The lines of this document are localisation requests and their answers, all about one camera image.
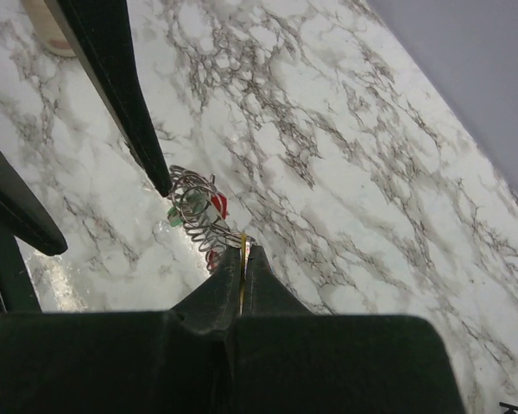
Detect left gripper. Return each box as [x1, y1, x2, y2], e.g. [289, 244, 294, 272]
[0, 151, 67, 313]

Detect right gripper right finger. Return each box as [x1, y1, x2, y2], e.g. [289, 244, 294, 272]
[234, 247, 465, 413]

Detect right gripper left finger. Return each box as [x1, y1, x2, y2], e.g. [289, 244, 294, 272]
[0, 248, 242, 413]

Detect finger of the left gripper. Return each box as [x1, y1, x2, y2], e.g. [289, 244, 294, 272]
[55, 1, 172, 197]

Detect green key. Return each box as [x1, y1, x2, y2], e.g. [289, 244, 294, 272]
[167, 203, 205, 228]

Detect grey curved keyring holder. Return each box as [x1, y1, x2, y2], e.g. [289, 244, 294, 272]
[167, 165, 256, 273]

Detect small red key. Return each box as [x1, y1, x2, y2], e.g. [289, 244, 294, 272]
[205, 250, 218, 273]

